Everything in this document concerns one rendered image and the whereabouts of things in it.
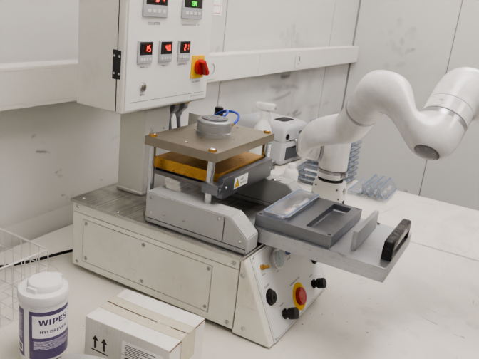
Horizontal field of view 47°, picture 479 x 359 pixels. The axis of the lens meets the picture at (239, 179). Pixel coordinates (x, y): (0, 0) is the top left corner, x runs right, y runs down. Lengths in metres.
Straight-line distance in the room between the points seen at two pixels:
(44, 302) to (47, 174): 0.60
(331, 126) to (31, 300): 0.86
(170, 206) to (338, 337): 0.45
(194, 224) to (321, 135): 0.50
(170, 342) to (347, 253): 0.37
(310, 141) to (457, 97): 0.44
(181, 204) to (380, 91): 0.49
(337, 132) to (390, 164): 2.26
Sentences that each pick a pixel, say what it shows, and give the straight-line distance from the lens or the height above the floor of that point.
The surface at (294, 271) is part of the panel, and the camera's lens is 1.25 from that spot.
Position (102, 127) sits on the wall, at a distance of 1.67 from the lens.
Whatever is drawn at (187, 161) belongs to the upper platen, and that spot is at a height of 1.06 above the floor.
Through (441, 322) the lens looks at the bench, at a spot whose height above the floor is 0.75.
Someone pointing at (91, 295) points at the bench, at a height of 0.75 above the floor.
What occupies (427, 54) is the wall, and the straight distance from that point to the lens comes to 3.57.
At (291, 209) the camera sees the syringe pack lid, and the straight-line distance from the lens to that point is 1.15.
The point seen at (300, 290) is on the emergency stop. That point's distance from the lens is 1.25.
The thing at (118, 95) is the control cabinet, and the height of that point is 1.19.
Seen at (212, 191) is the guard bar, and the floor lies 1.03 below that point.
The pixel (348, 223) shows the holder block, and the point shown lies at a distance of 1.16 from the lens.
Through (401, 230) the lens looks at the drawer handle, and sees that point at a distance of 1.13.
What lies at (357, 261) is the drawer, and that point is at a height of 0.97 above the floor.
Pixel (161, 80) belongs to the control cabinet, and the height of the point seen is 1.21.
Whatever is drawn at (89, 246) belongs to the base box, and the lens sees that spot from 1.33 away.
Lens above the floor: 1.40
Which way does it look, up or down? 18 degrees down
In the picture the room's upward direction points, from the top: 6 degrees clockwise
